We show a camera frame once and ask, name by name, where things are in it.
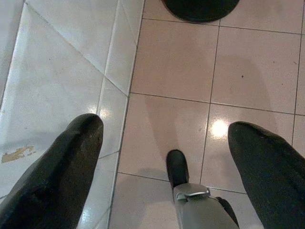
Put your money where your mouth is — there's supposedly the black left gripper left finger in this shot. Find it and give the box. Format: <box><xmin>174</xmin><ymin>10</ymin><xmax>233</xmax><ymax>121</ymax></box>
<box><xmin>0</xmin><ymin>113</ymin><xmax>104</xmax><ymax>229</ymax></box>

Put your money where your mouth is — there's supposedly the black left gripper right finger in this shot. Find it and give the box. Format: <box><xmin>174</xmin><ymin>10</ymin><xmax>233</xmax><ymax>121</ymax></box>
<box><xmin>227</xmin><ymin>121</ymin><xmax>305</xmax><ymax>229</ymax></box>

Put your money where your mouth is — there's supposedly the silver robot leg black foot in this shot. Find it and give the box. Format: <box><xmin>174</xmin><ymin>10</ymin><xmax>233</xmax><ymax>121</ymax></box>
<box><xmin>166</xmin><ymin>149</ymin><xmax>240</xmax><ymax>229</ymax></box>

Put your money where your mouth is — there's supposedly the black round base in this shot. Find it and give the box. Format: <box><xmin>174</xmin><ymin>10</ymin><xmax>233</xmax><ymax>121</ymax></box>
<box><xmin>161</xmin><ymin>0</ymin><xmax>241</xmax><ymax>23</ymax></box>

